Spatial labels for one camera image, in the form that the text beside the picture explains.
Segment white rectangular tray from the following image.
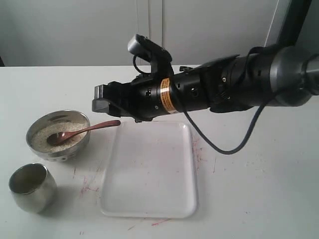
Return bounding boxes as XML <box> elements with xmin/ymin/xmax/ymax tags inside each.
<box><xmin>100</xmin><ymin>121</ymin><xmax>197</xmax><ymax>219</ymax></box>

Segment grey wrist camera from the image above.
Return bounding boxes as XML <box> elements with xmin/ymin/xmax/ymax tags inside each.
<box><xmin>128</xmin><ymin>34</ymin><xmax>173</xmax><ymax>76</ymax></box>

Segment brown wooden spoon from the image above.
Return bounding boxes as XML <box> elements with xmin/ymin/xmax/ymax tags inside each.
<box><xmin>47</xmin><ymin>120</ymin><xmax>121</xmax><ymax>146</ymax></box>

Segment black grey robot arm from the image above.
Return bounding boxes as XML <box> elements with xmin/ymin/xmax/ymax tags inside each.
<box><xmin>92</xmin><ymin>46</ymin><xmax>319</xmax><ymax>121</ymax></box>

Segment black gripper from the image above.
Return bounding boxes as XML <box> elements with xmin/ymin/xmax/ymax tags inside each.
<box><xmin>92</xmin><ymin>75</ymin><xmax>174</xmax><ymax>121</ymax></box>

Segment steel bowl of rice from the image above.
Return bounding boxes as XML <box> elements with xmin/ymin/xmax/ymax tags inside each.
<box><xmin>26</xmin><ymin>110</ymin><xmax>90</xmax><ymax>162</ymax></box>

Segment white cabinet doors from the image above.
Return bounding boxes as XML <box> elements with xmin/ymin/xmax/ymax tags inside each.
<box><xmin>0</xmin><ymin>0</ymin><xmax>278</xmax><ymax>66</ymax></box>

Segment dark vertical post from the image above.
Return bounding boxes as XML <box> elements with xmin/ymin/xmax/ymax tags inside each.
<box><xmin>275</xmin><ymin>0</ymin><xmax>319</xmax><ymax>52</ymax></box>

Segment small steel cup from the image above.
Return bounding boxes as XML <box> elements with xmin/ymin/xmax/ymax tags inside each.
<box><xmin>8</xmin><ymin>163</ymin><xmax>57</xmax><ymax>214</ymax></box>

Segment black cable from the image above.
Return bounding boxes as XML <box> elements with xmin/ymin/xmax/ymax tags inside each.
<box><xmin>132</xmin><ymin>54</ymin><xmax>277</xmax><ymax>155</ymax></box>

